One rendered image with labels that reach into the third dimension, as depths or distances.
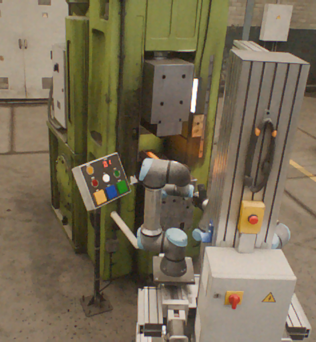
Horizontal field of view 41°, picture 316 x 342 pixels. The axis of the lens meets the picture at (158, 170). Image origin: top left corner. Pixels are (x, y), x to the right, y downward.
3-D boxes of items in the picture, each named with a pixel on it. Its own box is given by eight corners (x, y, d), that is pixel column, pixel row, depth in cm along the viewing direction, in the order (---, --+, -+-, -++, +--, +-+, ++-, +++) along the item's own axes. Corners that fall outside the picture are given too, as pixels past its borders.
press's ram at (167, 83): (198, 119, 305) (204, 63, 289) (150, 124, 288) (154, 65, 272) (170, 104, 339) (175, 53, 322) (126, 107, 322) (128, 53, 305)
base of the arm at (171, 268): (188, 277, 228) (190, 262, 224) (160, 276, 227) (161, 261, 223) (185, 260, 242) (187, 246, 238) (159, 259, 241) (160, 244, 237)
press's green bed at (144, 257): (185, 276, 357) (191, 229, 338) (145, 288, 341) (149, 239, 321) (155, 242, 401) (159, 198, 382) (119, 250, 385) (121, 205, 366)
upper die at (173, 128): (181, 133, 303) (182, 121, 299) (156, 136, 294) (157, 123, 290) (155, 117, 337) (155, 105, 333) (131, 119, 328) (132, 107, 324)
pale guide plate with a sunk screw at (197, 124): (201, 135, 328) (204, 115, 321) (192, 137, 324) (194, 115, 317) (200, 135, 329) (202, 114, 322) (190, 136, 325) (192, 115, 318)
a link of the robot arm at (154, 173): (162, 258, 226) (169, 167, 201) (134, 253, 228) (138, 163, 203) (166, 244, 236) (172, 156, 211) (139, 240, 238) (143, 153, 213)
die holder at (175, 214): (192, 229, 338) (197, 179, 319) (148, 239, 321) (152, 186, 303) (160, 198, 382) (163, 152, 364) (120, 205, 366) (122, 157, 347)
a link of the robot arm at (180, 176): (194, 160, 203) (194, 184, 250) (171, 157, 205) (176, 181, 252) (190, 184, 200) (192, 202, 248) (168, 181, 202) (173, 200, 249)
